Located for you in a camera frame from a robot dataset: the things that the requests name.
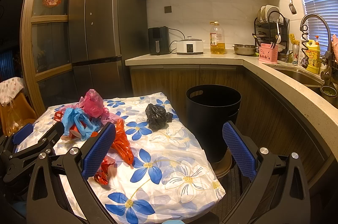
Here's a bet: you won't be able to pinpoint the red foil wrapper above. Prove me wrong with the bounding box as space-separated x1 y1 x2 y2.
94 156 115 186

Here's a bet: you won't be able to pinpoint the red paper cup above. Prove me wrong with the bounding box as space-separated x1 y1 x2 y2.
69 120 86 139

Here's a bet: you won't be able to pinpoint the red snack package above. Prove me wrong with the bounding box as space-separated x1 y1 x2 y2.
53 111 64 122

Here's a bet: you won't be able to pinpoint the blue nitrile glove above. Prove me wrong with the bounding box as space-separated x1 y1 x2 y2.
61 108 102 141

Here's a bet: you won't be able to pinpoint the pink plastic bag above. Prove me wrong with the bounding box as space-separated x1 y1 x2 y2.
78 89 120 125

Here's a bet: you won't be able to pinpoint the black plastic bag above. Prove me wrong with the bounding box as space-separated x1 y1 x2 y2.
145 103 173 131

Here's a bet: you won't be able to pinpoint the black trash bin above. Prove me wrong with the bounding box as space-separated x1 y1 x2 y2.
186 84 242 163

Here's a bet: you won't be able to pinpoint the steel kitchen faucet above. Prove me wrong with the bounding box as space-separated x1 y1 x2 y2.
299 13 338 98

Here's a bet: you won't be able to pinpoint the orange chair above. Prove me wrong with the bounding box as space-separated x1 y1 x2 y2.
1 92 37 136

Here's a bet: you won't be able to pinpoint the dotted white cloth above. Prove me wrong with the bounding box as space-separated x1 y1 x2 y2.
0 77 24 106

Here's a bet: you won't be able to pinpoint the wooden lower cabinets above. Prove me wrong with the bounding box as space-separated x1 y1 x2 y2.
130 65 336 183

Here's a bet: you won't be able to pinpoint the blue floral tablecloth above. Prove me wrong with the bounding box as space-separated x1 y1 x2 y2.
17 92 226 223

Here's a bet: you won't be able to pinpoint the wooden glass door cabinet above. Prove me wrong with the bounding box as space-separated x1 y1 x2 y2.
20 0 79 116

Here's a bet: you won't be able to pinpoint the pink utensil holder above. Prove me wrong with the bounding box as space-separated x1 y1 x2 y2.
259 43 278 64

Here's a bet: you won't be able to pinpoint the steel sink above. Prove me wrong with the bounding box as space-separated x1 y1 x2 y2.
269 65 337 108

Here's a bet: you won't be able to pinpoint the steel bowl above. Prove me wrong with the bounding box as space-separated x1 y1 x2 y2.
233 44 257 56

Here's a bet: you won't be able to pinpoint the beer can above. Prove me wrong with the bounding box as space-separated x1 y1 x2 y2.
292 44 300 66

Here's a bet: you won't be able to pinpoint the cooking oil bottle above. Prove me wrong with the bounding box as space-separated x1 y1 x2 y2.
209 21 226 55

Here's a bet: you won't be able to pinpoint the white slow cooker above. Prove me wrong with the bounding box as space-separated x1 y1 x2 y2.
176 38 203 55

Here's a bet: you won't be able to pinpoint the white carton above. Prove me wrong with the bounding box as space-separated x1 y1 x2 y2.
298 40 308 68

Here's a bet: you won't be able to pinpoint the dark steel refrigerator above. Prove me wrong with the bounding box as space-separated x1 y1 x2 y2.
69 0 149 99

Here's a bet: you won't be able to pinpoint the black dish rack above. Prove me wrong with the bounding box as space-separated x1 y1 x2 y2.
253 4 289 61

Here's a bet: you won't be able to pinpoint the yellow detergent bottle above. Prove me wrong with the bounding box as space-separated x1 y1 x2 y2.
307 35 320 74

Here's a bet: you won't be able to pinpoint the pink hanging cloth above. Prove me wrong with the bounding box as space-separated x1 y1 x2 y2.
332 35 338 62

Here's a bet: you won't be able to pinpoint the wall socket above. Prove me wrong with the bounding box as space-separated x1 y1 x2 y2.
164 6 172 13

